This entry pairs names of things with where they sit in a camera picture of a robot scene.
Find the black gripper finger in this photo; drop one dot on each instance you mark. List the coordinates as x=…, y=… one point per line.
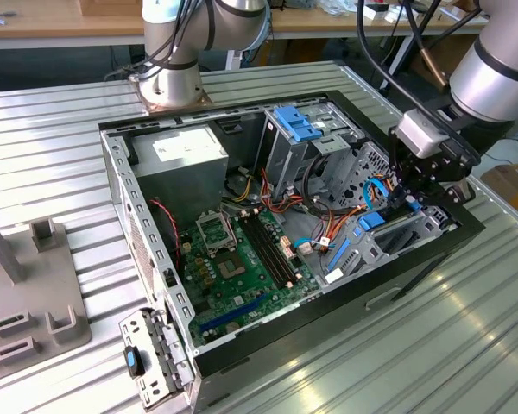
x=400, y=187
x=457, y=192

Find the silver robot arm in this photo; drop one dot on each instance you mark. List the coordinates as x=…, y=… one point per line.
x=492, y=82

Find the grey metal disk bay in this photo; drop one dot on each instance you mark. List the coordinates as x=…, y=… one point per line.
x=362, y=254

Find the cardboard box yellow tape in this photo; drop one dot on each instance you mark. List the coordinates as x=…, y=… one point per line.
x=509, y=185

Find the white low table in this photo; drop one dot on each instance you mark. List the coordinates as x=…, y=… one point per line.
x=513, y=151

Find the black open PC case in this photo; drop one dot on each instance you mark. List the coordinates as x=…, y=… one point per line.
x=414, y=276

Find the white paper label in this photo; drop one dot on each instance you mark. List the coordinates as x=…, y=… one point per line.
x=334, y=275

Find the black tripod pole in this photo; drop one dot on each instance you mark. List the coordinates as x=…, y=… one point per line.
x=403, y=56

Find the grey optical drive cage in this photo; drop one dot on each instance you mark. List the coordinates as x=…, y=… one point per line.
x=285, y=159

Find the blue drive cage latch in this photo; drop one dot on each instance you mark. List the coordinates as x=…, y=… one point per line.
x=293, y=123

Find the black RAM slot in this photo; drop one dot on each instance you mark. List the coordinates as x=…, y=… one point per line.
x=275, y=250
x=263, y=252

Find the wooden desk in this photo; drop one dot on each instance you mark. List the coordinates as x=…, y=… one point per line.
x=47, y=26
x=328, y=26

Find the CPU socket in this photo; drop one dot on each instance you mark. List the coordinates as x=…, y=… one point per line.
x=231, y=267

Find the green motherboard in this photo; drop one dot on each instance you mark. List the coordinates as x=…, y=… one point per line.
x=241, y=293

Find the blue expansion slot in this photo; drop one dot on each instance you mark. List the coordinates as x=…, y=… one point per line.
x=233, y=314

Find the silver coin battery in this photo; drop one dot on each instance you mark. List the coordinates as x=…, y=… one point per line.
x=233, y=327

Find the grey power supply unit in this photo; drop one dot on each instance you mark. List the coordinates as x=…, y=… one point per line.
x=177, y=181

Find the black blue latch knob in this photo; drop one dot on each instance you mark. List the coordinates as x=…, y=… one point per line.
x=131, y=360

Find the grey parts rack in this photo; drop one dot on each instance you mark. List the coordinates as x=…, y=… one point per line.
x=34, y=293

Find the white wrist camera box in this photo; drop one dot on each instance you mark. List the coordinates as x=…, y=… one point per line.
x=421, y=133

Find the grey slot retention bracket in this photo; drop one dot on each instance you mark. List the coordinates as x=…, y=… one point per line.
x=155, y=332

